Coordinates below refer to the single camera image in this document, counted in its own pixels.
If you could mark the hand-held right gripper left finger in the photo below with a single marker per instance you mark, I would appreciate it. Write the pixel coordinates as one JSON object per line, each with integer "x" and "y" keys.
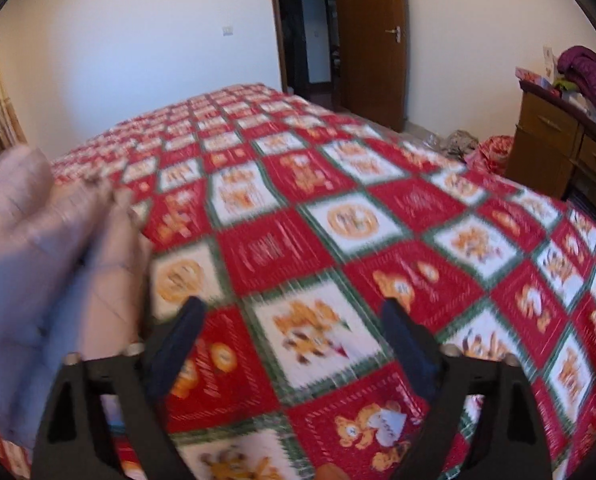
{"x": 178, "y": 345}

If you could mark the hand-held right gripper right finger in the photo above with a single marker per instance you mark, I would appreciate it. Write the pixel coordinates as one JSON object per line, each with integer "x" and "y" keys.
{"x": 411, "y": 350}

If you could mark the red checkered printed bedspread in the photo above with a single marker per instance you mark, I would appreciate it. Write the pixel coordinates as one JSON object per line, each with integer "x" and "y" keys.
{"x": 328, "y": 260}

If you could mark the red floral bag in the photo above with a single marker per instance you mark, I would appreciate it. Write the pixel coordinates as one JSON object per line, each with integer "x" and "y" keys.
{"x": 492, "y": 152}

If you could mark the wooden dresser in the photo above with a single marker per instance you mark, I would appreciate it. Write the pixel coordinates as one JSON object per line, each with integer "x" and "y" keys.
{"x": 542, "y": 145}

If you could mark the brown wooden door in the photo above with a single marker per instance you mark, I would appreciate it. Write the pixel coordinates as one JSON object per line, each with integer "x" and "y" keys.
{"x": 367, "y": 70}

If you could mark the red box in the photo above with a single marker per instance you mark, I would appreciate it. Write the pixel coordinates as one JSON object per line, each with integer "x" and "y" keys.
{"x": 532, "y": 77}

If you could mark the beige patterned curtain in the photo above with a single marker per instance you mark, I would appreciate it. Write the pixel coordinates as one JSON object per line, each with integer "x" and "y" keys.
{"x": 0, "y": 100}

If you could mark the green cloth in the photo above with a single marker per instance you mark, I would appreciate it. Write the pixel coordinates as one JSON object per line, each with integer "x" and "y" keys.
{"x": 566, "y": 85}

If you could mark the purple jacket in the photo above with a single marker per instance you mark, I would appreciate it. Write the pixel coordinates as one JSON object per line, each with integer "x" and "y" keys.
{"x": 587, "y": 70}

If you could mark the brown door frame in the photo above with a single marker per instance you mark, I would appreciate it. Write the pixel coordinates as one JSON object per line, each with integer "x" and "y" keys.
{"x": 276, "y": 20}

